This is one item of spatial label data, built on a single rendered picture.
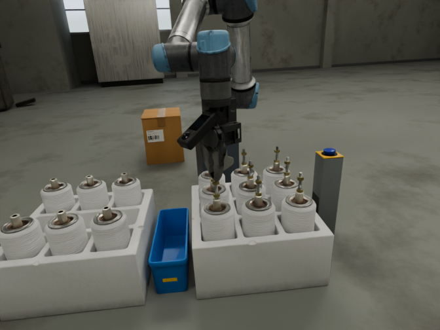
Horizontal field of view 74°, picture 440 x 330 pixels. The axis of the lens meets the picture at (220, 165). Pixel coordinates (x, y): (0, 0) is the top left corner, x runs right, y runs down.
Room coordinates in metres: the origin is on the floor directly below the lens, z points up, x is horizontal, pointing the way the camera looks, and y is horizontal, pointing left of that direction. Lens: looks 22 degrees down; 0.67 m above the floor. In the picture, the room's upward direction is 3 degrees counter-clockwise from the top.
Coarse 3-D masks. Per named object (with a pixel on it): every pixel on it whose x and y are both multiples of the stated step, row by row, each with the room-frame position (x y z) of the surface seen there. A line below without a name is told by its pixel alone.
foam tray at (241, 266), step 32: (192, 192) 0.96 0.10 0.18; (192, 224) 0.75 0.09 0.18; (320, 224) 0.72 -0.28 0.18; (192, 256) 0.64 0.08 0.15; (224, 256) 0.64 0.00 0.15; (256, 256) 0.65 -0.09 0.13; (288, 256) 0.65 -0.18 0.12; (320, 256) 0.66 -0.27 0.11; (224, 288) 0.64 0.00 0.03; (256, 288) 0.65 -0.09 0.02; (288, 288) 0.65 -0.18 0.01
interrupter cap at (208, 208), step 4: (208, 204) 0.73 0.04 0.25; (212, 204) 0.73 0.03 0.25; (224, 204) 0.73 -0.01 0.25; (228, 204) 0.73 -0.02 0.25; (204, 208) 0.71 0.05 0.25; (208, 208) 0.71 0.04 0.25; (212, 208) 0.71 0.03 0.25; (224, 208) 0.71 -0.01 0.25; (228, 208) 0.71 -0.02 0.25; (208, 212) 0.69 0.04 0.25; (212, 212) 0.69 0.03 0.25; (216, 212) 0.69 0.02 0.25; (220, 212) 0.69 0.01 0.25; (224, 212) 0.68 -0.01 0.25
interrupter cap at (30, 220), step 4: (24, 220) 0.70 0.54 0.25; (28, 220) 0.69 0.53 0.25; (32, 220) 0.69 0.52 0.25; (8, 224) 0.68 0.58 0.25; (24, 224) 0.68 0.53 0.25; (28, 224) 0.67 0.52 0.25; (32, 224) 0.68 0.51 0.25; (4, 228) 0.66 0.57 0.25; (8, 228) 0.66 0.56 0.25; (12, 228) 0.66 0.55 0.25; (16, 228) 0.66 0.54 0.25; (20, 228) 0.65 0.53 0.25; (24, 228) 0.65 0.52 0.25; (4, 232) 0.64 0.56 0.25; (8, 232) 0.64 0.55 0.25; (12, 232) 0.64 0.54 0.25
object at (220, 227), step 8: (232, 208) 0.71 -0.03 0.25; (200, 216) 0.71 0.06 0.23; (208, 216) 0.68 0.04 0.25; (216, 216) 0.67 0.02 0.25; (224, 216) 0.68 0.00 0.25; (232, 216) 0.69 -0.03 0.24; (208, 224) 0.68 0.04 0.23; (216, 224) 0.67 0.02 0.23; (224, 224) 0.67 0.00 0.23; (232, 224) 0.69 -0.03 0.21; (208, 232) 0.68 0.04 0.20; (216, 232) 0.67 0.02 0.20; (224, 232) 0.67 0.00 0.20; (232, 232) 0.69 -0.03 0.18; (208, 240) 0.68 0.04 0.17
